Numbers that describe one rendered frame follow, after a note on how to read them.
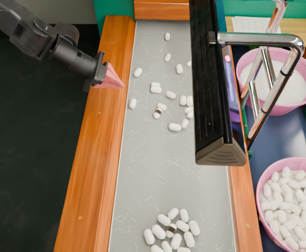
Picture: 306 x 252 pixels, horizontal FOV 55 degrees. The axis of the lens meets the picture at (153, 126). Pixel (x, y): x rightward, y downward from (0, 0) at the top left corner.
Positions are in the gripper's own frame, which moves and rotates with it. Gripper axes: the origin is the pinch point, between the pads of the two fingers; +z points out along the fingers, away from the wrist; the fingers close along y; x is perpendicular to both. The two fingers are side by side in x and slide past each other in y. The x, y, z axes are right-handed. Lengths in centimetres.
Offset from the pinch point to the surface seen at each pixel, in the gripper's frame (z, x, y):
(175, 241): 19.4, -2.4, -37.6
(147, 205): 15.2, 3.7, -28.8
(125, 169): 9.9, 7.9, -19.3
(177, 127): 19.4, -2.5, -5.9
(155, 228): 15.5, 0.6, -35.0
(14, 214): 8, 105, -12
